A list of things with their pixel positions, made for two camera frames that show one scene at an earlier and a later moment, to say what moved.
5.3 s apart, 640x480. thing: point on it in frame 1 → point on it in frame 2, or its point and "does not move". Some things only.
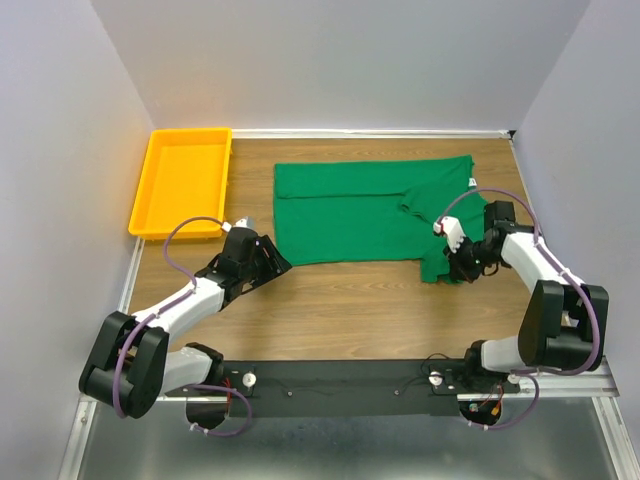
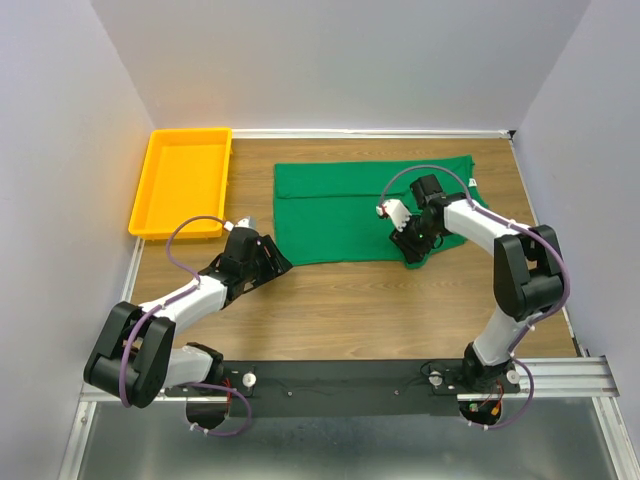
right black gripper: [457, 268] → [411, 251]
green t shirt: [373, 212] does not move
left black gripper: [275, 265] does not move
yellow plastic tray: [186, 176] does not move
